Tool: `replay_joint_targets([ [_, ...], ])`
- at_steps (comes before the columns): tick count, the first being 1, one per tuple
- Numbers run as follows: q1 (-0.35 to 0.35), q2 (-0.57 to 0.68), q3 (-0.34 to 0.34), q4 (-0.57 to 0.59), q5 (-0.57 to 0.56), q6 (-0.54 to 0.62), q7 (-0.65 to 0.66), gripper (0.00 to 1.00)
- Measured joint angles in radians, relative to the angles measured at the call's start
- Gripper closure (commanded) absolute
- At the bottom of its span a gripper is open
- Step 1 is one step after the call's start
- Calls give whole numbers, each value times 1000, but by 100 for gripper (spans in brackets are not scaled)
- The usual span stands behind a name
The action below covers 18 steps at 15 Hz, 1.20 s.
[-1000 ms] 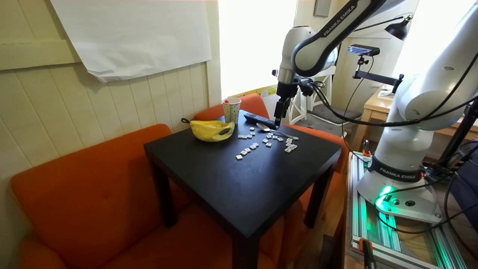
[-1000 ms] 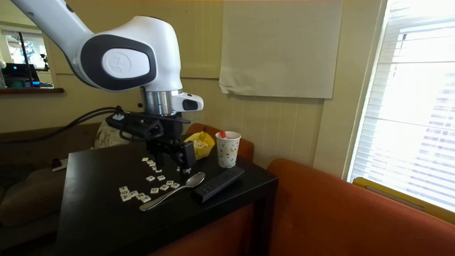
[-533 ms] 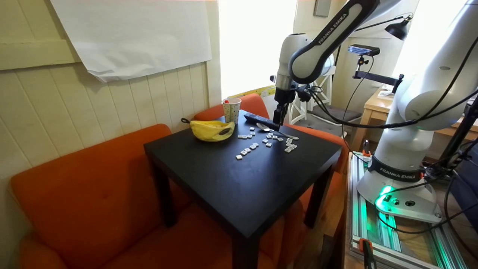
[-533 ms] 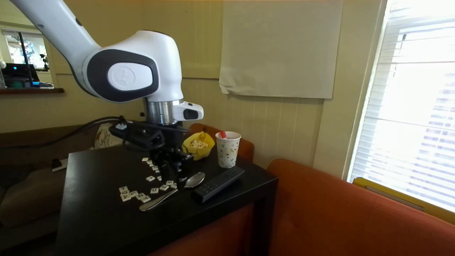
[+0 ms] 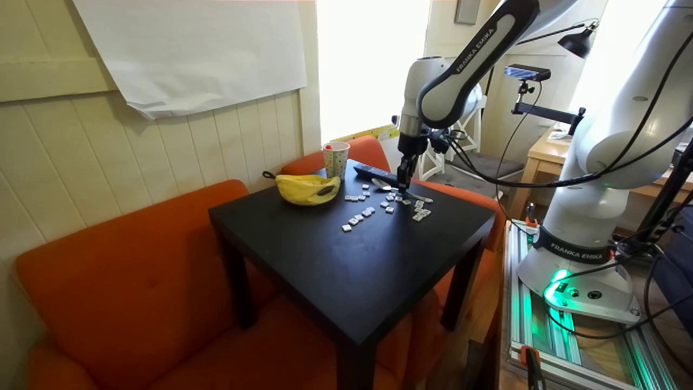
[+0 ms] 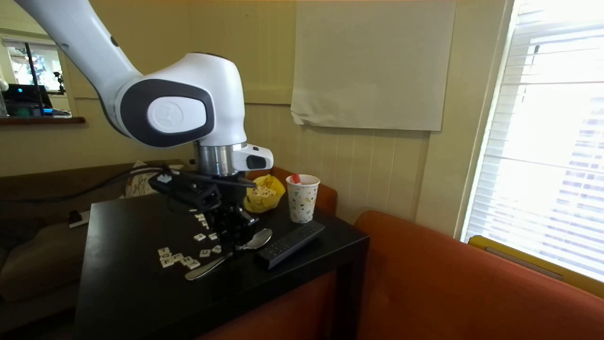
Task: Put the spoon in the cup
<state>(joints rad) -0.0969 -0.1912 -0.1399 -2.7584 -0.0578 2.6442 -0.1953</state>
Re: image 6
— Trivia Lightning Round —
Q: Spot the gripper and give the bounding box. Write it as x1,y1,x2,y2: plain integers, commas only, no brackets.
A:
208,175,259,252

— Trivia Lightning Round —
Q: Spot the yellow bag of popcorn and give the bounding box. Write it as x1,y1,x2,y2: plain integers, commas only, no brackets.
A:
243,175,286,214

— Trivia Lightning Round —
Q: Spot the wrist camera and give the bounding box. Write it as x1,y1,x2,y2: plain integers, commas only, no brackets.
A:
149,171,222,212

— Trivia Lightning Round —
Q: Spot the brown sofa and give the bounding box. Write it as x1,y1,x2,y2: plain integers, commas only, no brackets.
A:
0,159,185,333

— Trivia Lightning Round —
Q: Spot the metal spoon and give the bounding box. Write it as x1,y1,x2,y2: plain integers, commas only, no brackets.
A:
185,229,273,281

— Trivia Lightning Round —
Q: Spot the speckled paper cup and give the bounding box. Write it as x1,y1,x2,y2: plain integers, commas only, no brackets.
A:
286,174,321,224

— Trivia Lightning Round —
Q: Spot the orange sofa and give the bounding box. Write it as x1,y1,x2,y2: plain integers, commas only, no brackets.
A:
198,166,604,340

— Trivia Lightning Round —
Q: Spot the yellow board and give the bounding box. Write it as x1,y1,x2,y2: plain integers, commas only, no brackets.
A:
468,235,604,299

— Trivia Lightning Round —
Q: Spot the dark monitor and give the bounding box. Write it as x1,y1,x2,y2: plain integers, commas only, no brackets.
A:
1,84,53,117

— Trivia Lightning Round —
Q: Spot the wooden ledge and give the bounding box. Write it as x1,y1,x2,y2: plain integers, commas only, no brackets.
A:
0,116,86,126

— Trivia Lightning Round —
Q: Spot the window with white blinds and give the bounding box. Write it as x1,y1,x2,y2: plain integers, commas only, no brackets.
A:
464,0,604,284

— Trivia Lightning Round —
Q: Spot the sheet of paper on wall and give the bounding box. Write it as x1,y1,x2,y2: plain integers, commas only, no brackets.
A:
291,0,457,132

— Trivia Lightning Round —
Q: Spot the small window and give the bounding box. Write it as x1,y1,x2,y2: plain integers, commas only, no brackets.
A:
7,42,65,93

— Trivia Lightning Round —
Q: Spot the black remote control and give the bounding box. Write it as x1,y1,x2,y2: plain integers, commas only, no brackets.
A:
257,221,325,270

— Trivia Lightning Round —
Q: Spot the patterned cushion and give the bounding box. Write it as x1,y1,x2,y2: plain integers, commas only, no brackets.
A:
124,161,185,198

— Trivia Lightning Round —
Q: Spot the small black device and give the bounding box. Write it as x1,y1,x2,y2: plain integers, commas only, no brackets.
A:
68,210,91,229

